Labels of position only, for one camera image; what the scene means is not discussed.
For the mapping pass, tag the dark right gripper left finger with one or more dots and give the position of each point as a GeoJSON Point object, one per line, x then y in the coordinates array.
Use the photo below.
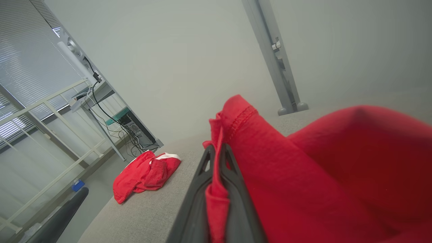
{"type": "Point", "coordinates": [192, 216]}

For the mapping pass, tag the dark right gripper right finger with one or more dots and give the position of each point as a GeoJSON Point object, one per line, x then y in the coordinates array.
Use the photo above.
{"type": "Point", "coordinates": [241, 219]}

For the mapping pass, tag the red Bulls 23 shorts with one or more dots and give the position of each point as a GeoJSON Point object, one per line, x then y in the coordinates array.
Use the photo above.
{"type": "Point", "coordinates": [141, 175]}

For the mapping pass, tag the red Bulls 23 jersey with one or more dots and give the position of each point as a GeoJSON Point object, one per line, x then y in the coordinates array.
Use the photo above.
{"type": "Point", "coordinates": [337, 175]}

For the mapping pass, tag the black computer tower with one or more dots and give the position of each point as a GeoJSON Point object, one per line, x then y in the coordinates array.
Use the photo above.
{"type": "Point", "coordinates": [138, 130]}

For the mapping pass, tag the small blue box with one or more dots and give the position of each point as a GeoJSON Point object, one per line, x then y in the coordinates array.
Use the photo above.
{"type": "Point", "coordinates": [78, 185]}

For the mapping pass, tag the white metal railing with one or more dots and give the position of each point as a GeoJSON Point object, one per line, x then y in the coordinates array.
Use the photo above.
{"type": "Point", "coordinates": [65, 91]}

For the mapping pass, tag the white cylindrical tube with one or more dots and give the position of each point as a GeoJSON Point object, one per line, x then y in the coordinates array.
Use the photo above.
{"type": "Point", "coordinates": [76, 62]}

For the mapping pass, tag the grey window blinds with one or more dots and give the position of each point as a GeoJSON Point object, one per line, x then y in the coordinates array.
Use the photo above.
{"type": "Point", "coordinates": [20, 50]}

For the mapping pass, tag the grey desk frame with caster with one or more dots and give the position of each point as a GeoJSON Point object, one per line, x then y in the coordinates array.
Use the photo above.
{"type": "Point", "coordinates": [104, 92]}

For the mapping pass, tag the grey partition post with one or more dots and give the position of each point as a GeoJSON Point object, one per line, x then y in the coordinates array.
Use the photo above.
{"type": "Point", "coordinates": [266, 50]}

